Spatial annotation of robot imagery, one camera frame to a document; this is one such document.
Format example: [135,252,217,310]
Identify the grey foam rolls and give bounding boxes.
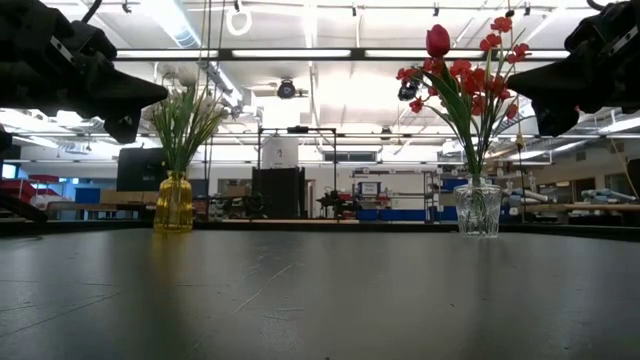
[579,187,639,203]

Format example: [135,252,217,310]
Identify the yellow glass vase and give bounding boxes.
[152,169,194,234]

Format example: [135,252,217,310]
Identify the white hanging ring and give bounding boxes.
[224,4,254,37]

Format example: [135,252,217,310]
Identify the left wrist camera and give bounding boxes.
[63,18,120,65]

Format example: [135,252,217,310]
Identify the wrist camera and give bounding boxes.
[563,2,617,54]
[63,18,120,65]

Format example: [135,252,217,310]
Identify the black metal frame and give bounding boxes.
[257,126,338,220]

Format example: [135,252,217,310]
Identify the cardboard box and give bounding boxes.
[99,188,161,205]

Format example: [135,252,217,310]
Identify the blue storage bins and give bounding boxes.
[357,207,457,222]

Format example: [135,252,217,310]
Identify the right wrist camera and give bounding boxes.
[563,2,617,54]

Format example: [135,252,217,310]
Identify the white cylindrical tank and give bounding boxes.
[261,135,300,170]

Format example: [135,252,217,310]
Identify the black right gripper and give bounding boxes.
[507,0,640,138]

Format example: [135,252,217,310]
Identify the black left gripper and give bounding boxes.
[0,0,169,145]

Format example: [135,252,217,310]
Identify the white tulip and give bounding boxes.
[142,102,176,174]

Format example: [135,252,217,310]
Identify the black ceiling camera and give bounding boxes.
[276,78,297,100]

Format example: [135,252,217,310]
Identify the black monitor box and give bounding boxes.
[116,146,171,192]

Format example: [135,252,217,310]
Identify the clear glass vase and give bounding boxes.
[453,175,503,239]

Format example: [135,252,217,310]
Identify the wooden workbench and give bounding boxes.
[524,202,640,226]

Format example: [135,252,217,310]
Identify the black cabinet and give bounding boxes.
[251,166,307,220]

